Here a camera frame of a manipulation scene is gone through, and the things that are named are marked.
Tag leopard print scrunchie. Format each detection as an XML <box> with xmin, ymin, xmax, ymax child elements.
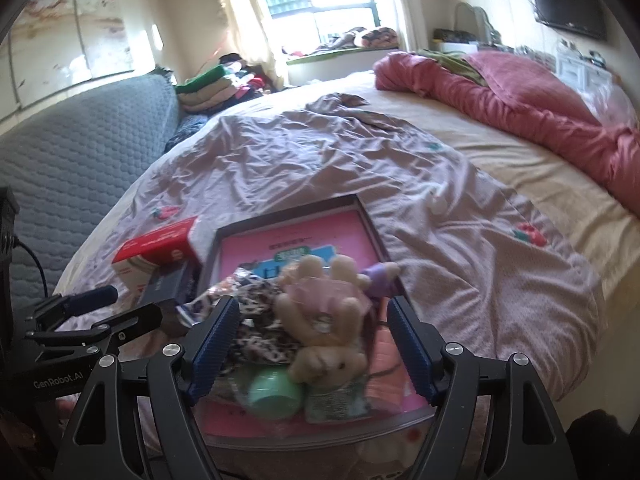
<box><xmin>224</xmin><ymin>274</ymin><xmax>300</xmax><ymax>374</ymax></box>

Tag mint green round sponge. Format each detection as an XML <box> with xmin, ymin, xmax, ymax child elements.
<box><xmin>247</xmin><ymin>366</ymin><xmax>304</xmax><ymax>420</ymax></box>

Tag salmon pink pouch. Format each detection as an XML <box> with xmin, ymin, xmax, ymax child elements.
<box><xmin>364</xmin><ymin>322</ymin><xmax>414</xmax><ymax>413</ymax></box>

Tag cream bunny plush toy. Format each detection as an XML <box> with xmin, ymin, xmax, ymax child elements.
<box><xmin>274</xmin><ymin>255</ymin><xmax>371</xmax><ymax>391</ymax></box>

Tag purple bunny plush toy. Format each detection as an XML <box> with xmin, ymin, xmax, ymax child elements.
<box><xmin>361</xmin><ymin>262</ymin><xmax>400</xmax><ymax>299</ymax></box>

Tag red tissue pack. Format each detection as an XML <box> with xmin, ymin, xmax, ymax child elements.
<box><xmin>111</xmin><ymin>217</ymin><xmax>202</xmax><ymax>296</ymax></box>

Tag dark blue small box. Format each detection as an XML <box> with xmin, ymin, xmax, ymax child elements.
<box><xmin>138</xmin><ymin>260</ymin><xmax>201</xmax><ymax>307</ymax></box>

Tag pink strawberry quilt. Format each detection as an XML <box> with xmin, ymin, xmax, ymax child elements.
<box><xmin>54</xmin><ymin>91</ymin><xmax>609</xmax><ymax>401</ymax></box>

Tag grey quilted headboard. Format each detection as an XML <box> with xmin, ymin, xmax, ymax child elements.
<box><xmin>1</xmin><ymin>74</ymin><xmax>180</xmax><ymax>307</ymax></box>

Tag stack of folded blankets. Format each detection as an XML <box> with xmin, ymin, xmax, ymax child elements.
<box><xmin>175</xmin><ymin>53</ymin><xmax>278</xmax><ymax>115</ymax></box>

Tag red crumpled duvet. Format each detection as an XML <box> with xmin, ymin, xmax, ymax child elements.
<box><xmin>373</xmin><ymin>51</ymin><xmax>639</xmax><ymax>214</ymax></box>

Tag white drawer cabinet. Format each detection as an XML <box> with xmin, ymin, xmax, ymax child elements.
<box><xmin>555</xmin><ymin>38</ymin><xmax>614</xmax><ymax>92</ymax></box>

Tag clothes on window sill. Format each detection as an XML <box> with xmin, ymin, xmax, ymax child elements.
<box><xmin>308</xmin><ymin>26</ymin><xmax>399</xmax><ymax>55</ymax></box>

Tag black cable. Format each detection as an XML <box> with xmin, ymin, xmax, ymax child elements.
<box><xmin>12</xmin><ymin>234</ymin><xmax>50</xmax><ymax>298</ymax></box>

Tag window with dark frame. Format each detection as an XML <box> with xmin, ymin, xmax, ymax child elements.
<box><xmin>266</xmin><ymin>0</ymin><xmax>381</xmax><ymax>53</ymax></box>

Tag black wall television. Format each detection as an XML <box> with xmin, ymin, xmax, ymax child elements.
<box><xmin>532</xmin><ymin>0</ymin><xmax>608</xmax><ymax>41</ymax></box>

